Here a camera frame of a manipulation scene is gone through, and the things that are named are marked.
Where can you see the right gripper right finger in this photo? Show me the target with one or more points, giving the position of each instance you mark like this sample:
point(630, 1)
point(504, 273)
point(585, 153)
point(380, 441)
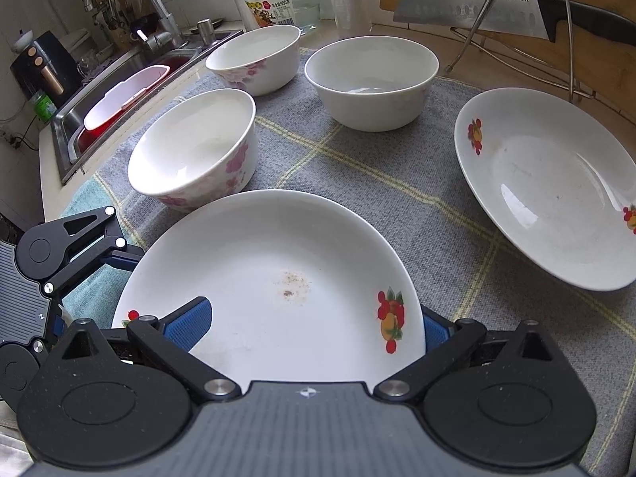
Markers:
point(449, 346)

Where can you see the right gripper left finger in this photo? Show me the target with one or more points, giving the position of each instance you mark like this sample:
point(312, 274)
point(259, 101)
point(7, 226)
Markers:
point(166, 344)

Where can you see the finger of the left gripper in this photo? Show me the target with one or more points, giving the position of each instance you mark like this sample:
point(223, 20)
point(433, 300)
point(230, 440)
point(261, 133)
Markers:
point(120, 257)
point(18, 365)

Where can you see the white bowl pink flowers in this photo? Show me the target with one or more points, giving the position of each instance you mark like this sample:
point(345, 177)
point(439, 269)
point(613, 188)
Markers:
point(259, 61)
point(203, 149)

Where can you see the white plate with food stain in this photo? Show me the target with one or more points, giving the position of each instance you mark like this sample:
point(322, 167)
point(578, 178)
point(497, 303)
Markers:
point(301, 290)

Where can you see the white fruit-pattern plate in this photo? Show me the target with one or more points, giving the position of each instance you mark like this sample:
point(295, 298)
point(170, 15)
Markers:
point(554, 181)

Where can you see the plain white bowl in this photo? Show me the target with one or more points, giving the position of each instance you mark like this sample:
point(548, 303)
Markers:
point(373, 83)

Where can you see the chrome kitchen faucet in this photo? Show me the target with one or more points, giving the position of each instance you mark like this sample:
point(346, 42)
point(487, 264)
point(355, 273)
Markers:
point(157, 31)

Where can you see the stainless steel sink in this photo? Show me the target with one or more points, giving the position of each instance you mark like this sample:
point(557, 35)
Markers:
point(71, 151)

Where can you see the green bottle by sink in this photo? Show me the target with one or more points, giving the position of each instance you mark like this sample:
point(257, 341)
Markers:
point(43, 107)

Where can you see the red white basin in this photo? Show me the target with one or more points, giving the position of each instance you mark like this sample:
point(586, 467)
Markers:
point(121, 97)

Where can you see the black air fryer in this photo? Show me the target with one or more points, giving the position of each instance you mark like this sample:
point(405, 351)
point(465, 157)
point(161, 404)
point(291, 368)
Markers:
point(43, 64)

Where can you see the kitchen knife black handle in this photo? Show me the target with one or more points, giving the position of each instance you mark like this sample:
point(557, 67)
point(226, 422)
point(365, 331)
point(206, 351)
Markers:
point(528, 18)

